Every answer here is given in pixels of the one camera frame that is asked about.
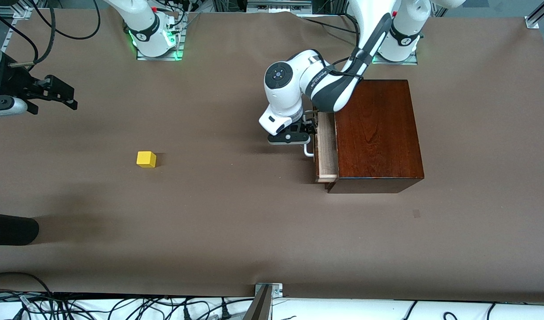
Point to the light wood drawer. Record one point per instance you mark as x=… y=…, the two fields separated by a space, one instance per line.
x=327 y=155

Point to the grey control box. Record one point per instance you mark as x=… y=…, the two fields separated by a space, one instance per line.
x=278 y=5

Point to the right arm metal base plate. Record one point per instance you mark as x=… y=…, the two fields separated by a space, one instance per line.
x=160 y=58

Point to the aluminium corner profile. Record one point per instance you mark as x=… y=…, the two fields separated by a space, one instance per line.
x=538 y=15

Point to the black ribbed foam cylinder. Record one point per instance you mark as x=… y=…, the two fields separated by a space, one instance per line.
x=9 y=229

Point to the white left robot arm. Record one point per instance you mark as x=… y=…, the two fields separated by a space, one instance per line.
x=285 y=98

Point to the silver metal bracket plate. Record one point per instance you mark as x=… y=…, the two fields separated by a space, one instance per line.
x=275 y=289

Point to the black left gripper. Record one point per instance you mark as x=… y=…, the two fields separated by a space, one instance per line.
x=308 y=126

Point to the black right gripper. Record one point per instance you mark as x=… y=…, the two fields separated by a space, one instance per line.
x=17 y=82

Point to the dark grey metal beam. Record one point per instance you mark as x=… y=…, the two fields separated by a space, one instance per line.
x=259 y=306

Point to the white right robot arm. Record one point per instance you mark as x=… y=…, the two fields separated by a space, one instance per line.
x=143 y=22

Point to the yellow cube block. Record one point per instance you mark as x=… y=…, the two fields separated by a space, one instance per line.
x=146 y=159

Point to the slotted aluminium table rail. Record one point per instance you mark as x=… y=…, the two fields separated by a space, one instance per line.
x=9 y=35

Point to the dark red wooden cabinet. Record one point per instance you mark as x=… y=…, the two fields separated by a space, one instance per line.
x=378 y=142

